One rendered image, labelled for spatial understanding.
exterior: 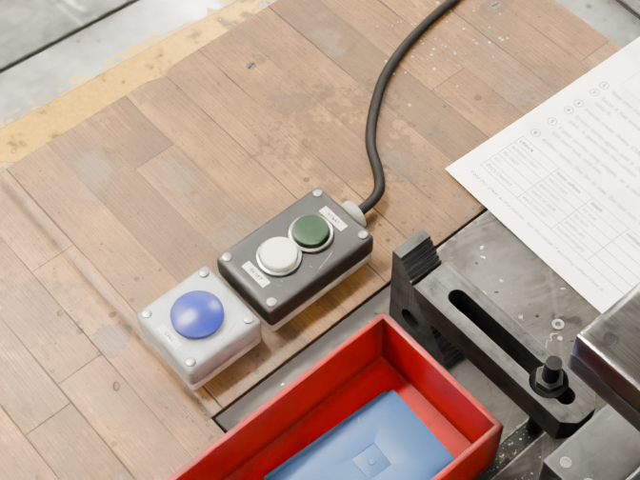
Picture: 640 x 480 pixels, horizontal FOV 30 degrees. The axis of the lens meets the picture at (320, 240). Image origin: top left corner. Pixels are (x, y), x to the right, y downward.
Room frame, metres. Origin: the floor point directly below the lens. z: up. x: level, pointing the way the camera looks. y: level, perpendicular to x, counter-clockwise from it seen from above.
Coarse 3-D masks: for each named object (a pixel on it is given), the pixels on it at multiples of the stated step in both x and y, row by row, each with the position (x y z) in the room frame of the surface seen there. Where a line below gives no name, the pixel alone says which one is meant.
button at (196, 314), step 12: (180, 300) 0.46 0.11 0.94; (192, 300) 0.46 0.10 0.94; (204, 300) 0.46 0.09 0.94; (216, 300) 0.46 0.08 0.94; (180, 312) 0.45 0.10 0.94; (192, 312) 0.45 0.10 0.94; (204, 312) 0.45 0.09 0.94; (216, 312) 0.45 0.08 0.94; (180, 324) 0.44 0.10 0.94; (192, 324) 0.44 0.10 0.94; (204, 324) 0.44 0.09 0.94; (216, 324) 0.44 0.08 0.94; (192, 336) 0.43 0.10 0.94; (204, 336) 0.43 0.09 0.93
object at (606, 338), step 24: (624, 312) 0.32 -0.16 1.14; (576, 336) 0.31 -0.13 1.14; (600, 336) 0.31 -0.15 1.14; (624, 336) 0.31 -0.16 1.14; (576, 360) 0.31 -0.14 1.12; (600, 360) 0.30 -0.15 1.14; (624, 360) 0.29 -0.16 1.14; (600, 384) 0.29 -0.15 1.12; (624, 384) 0.28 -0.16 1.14; (624, 408) 0.28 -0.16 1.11
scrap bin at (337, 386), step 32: (384, 320) 0.43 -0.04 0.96; (352, 352) 0.41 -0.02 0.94; (384, 352) 0.43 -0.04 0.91; (416, 352) 0.40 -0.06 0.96; (320, 384) 0.39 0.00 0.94; (352, 384) 0.41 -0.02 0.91; (384, 384) 0.40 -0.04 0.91; (416, 384) 0.40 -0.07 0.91; (448, 384) 0.38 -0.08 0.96; (256, 416) 0.36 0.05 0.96; (288, 416) 0.37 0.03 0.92; (320, 416) 0.38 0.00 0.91; (448, 416) 0.37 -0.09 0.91; (480, 416) 0.35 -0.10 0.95; (224, 448) 0.34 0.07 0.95; (256, 448) 0.35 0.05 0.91; (288, 448) 0.36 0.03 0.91; (448, 448) 0.35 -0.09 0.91; (480, 448) 0.33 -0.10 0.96
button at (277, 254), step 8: (272, 240) 0.51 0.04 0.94; (280, 240) 0.51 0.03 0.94; (288, 240) 0.51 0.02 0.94; (264, 248) 0.51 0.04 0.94; (272, 248) 0.51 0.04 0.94; (280, 248) 0.51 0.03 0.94; (288, 248) 0.51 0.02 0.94; (296, 248) 0.51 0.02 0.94; (264, 256) 0.50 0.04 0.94; (272, 256) 0.50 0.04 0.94; (280, 256) 0.50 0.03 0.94; (288, 256) 0.50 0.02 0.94; (296, 256) 0.50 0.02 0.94; (264, 264) 0.49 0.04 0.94; (272, 264) 0.49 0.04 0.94; (280, 264) 0.49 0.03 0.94; (288, 264) 0.49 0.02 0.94
